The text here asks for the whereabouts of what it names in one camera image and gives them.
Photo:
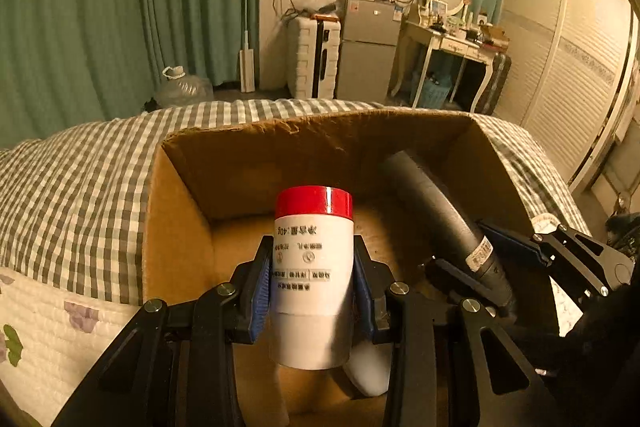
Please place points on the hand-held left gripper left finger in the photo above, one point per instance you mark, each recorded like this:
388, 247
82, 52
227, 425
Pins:
262, 302

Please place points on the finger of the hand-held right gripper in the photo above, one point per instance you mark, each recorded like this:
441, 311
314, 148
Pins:
515, 243
460, 279

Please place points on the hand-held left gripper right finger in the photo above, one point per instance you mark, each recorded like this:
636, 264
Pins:
362, 302

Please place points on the white container with red cap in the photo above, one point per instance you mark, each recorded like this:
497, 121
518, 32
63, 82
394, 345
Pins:
310, 287

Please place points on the black cylindrical flashlight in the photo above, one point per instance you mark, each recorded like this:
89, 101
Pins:
440, 217

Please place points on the white plastic bottle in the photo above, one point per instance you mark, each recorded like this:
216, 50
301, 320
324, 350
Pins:
370, 372

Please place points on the cardboard box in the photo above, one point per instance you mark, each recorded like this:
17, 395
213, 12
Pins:
300, 147

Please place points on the dark suitcase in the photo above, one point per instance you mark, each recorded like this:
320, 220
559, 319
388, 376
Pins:
497, 82

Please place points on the blue basket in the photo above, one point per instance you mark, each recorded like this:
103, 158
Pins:
430, 92

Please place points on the white louvred wardrobe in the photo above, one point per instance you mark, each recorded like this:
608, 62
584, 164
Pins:
575, 57

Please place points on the grey checked blanket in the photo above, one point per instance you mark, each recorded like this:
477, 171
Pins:
75, 207

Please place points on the white dressing table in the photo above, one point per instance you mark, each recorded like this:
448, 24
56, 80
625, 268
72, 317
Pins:
445, 42

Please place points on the white floral quilt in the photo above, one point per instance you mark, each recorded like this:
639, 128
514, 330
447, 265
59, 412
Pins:
50, 332

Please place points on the clear water jug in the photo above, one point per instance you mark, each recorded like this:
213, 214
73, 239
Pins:
185, 89

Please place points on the white flat mop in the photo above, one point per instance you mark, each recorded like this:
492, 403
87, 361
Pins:
247, 72

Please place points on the grey fridge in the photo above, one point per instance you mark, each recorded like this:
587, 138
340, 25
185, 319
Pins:
367, 57

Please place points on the white suitcase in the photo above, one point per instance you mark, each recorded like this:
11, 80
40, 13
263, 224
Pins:
305, 57

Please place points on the clear plastic bag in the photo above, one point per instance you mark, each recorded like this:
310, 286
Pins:
320, 4

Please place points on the wide teal curtain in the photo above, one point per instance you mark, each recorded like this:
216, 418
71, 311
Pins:
100, 7

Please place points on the small photo frame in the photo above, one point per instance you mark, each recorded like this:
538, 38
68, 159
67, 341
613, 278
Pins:
438, 11

